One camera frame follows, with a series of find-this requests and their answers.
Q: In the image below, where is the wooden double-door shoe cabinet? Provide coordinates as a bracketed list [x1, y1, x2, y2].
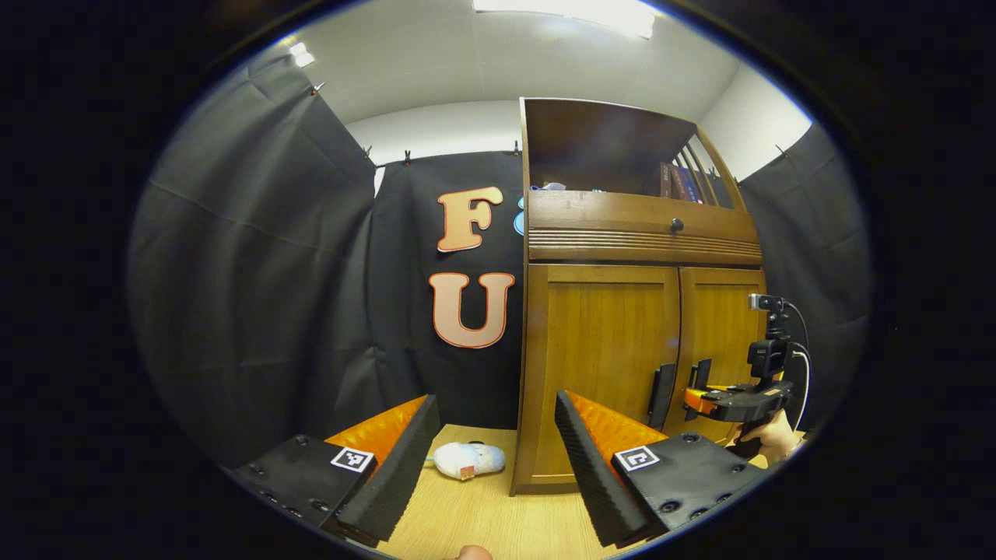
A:
[510, 97, 770, 497]

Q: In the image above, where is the wooden drawer with black knob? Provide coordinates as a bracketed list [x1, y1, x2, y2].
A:
[527, 191, 764, 267]

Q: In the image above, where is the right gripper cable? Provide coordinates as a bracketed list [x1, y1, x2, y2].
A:
[784, 300, 812, 433]

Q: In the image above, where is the black backdrop cloth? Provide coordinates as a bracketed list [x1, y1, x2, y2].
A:
[124, 54, 872, 467]

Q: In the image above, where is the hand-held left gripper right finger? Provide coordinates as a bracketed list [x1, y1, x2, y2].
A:
[554, 390, 779, 549]

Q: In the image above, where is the white plush toy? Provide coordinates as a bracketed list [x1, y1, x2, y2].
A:
[432, 441, 507, 481]

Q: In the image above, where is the wooden shoe cabinet door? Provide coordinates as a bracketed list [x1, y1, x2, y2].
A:
[514, 264, 684, 495]
[665, 267, 770, 446]

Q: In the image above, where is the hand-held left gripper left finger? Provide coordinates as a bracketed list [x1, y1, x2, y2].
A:
[220, 394, 441, 549]

